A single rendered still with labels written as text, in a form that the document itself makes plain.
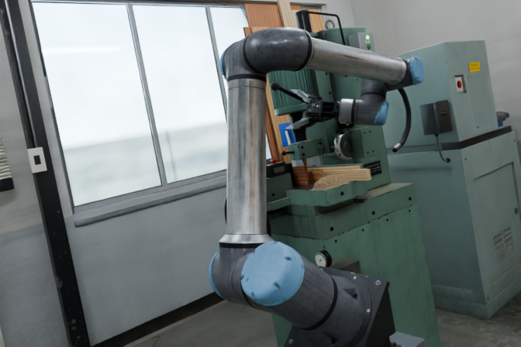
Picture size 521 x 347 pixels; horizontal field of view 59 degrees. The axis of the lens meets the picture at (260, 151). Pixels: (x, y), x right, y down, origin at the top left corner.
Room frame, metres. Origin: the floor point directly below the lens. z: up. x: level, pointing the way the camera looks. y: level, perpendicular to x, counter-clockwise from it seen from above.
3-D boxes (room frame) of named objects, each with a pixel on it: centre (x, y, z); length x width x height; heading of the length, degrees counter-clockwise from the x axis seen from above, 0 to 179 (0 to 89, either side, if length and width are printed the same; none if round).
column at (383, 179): (2.10, -0.41, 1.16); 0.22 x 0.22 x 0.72; 35
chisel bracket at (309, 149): (1.94, -0.19, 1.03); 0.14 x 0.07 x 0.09; 125
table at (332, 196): (1.88, -0.08, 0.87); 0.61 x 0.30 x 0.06; 35
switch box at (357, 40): (2.00, -0.52, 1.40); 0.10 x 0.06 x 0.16; 125
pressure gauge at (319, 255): (1.60, -0.15, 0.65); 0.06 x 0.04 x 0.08; 35
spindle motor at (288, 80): (1.93, -0.18, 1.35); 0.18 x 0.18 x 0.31
